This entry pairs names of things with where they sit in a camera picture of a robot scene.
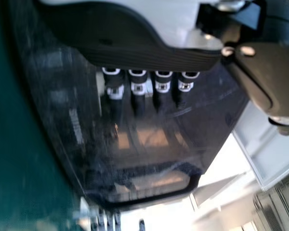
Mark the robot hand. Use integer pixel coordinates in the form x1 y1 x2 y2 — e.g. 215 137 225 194
36 0 289 136

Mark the white furniture panel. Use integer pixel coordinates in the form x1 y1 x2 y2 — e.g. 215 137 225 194
232 100 289 192

